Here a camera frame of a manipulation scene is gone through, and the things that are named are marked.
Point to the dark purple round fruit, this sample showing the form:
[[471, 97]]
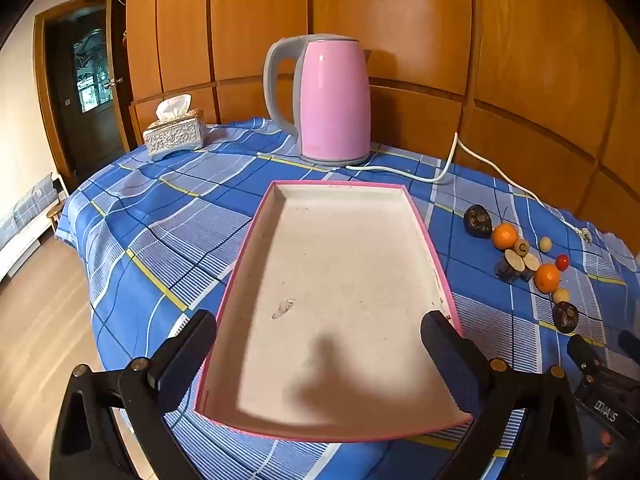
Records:
[[477, 221], [565, 316]]

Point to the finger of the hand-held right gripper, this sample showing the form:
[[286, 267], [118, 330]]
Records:
[[586, 357], [631, 344]]

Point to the pink electric kettle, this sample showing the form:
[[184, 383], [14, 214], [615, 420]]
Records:
[[335, 100]]

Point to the beige round fruit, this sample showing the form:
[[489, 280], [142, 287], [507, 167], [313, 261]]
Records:
[[561, 295], [546, 245]]

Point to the orange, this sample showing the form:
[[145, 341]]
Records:
[[546, 278], [504, 237]]

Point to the carrot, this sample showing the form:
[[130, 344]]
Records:
[[521, 247]]

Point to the small wooden stool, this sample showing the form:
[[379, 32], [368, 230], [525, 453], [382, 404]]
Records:
[[56, 212]]

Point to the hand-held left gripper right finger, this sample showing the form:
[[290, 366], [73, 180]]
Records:
[[450, 360]]

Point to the wooden wardrobe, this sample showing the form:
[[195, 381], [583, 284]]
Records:
[[400, 20]]

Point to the pink-rimmed white tray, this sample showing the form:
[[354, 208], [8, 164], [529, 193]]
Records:
[[340, 285]]

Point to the white bench with plaid cushions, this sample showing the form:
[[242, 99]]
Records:
[[20, 240]]

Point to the dark door with glass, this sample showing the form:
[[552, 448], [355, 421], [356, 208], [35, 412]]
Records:
[[95, 125]]

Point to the red cherry tomato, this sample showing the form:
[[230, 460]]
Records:
[[563, 262]]

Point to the blue plaid tablecloth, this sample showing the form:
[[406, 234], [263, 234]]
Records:
[[165, 220]]

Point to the dark cylinder with beige face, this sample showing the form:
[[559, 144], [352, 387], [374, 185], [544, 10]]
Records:
[[506, 268], [531, 266]]

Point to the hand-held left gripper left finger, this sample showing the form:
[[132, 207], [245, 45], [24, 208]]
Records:
[[192, 345]]

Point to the silver embossed tissue box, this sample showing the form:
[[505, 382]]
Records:
[[175, 135]]

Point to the white tissue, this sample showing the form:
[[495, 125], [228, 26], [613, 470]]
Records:
[[172, 107]]

